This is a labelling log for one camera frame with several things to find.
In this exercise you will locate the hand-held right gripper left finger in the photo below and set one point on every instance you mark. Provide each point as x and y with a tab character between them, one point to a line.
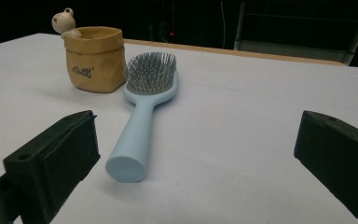
56	155

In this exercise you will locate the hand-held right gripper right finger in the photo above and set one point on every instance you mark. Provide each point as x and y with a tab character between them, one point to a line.
338	155

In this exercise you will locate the light blue hairbrush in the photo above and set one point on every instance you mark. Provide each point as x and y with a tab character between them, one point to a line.
136	133

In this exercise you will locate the tan bag-shaped holder with bear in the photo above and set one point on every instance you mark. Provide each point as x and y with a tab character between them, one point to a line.
96	62

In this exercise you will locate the white paper table cover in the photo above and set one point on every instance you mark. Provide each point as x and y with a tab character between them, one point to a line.
230	124

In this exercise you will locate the grey metal rack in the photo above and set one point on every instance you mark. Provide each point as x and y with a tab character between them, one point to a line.
292	49

